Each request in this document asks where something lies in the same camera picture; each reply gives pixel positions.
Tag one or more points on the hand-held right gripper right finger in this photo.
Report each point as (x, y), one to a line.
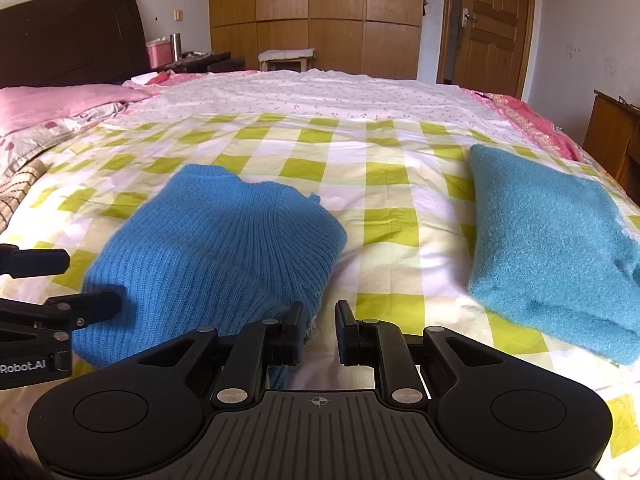
(345, 335)

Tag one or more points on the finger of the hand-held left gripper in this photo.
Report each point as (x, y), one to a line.
(90, 307)
(40, 262)

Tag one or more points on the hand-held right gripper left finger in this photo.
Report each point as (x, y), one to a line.
(295, 340)

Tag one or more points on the blue knit sweater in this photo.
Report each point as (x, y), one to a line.
(215, 240)

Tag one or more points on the beige striped knit garment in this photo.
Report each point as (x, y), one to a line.
(17, 195)

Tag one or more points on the green checked bed sheet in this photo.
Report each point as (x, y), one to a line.
(390, 220)

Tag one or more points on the pink pillow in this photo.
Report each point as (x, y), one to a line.
(60, 105)

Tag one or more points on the teal fluffy sweater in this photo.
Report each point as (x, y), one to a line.
(545, 240)

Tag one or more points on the red cloth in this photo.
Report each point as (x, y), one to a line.
(162, 77)

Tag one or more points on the dark wooden headboard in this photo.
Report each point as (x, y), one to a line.
(70, 40)

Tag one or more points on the pink plastic basket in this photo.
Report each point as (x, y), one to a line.
(159, 54)

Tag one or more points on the white floral bed sheet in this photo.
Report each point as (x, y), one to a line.
(325, 92)

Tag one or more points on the steel thermos bottle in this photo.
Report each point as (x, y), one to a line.
(176, 47)

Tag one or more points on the dark wooden nightstand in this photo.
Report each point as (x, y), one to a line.
(215, 64)

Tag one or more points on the wooden stool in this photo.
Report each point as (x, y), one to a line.
(287, 65)

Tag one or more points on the pink floral bedspread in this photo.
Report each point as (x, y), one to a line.
(535, 122)

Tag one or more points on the white cloth on stool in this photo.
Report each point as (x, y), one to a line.
(287, 55)

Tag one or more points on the wooden wardrobe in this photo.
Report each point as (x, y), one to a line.
(310, 10)

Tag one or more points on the wooden side cabinet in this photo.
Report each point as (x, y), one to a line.
(610, 135)

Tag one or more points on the wooden door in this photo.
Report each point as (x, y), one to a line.
(492, 30)

